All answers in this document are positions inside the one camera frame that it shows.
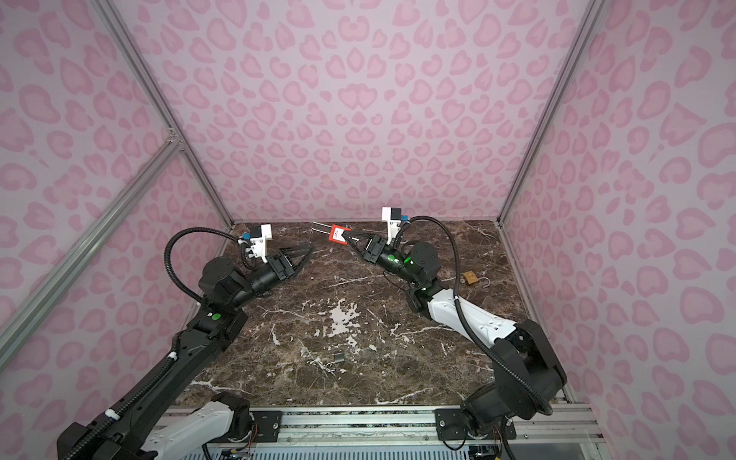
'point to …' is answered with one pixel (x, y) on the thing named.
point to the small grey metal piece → (338, 356)
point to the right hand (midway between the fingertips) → (345, 238)
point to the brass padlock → (471, 278)
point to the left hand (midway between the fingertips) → (313, 248)
